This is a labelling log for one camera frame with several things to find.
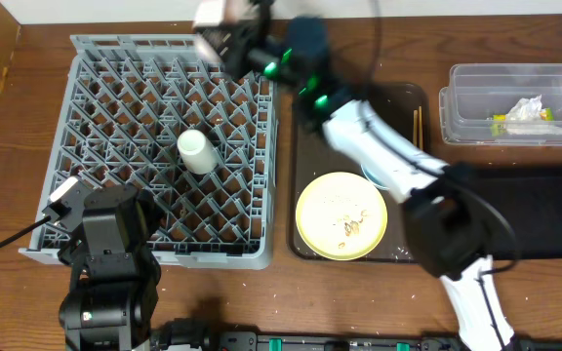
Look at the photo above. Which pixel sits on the wooden chopstick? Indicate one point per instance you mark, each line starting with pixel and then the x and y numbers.
pixel 415 128
pixel 420 128

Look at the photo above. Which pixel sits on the dark brown serving tray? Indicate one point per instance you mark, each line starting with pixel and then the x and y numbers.
pixel 395 103

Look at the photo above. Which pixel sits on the clear plastic bin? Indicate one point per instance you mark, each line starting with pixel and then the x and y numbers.
pixel 503 103

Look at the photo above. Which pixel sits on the right wooden chopstick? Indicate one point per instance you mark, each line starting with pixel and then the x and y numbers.
pixel 420 128

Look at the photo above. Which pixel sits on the white tissue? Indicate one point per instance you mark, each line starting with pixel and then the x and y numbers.
pixel 535 103

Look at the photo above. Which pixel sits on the green snack wrapper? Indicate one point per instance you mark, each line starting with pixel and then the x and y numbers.
pixel 523 122

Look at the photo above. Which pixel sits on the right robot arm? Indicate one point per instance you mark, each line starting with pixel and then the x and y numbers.
pixel 448 226

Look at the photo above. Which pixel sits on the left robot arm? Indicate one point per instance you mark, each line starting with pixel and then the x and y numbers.
pixel 114 275

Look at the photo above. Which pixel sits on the black tray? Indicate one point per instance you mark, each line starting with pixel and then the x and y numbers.
pixel 530 199

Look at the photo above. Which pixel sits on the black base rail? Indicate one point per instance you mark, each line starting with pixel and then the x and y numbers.
pixel 192 334

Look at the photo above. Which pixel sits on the left wooden chopstick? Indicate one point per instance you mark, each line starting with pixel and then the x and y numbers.
pixel 415 128

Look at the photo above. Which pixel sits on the white cup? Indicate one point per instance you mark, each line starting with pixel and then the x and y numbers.
pixel 197 152

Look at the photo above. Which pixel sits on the light blue saucer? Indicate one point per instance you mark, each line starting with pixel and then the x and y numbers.
pixel 369 176

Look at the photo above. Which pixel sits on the yellow plate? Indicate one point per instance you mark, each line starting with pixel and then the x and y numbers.
pixel 341 216

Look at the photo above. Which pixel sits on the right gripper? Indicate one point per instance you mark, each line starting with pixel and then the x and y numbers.
pixel 232 44

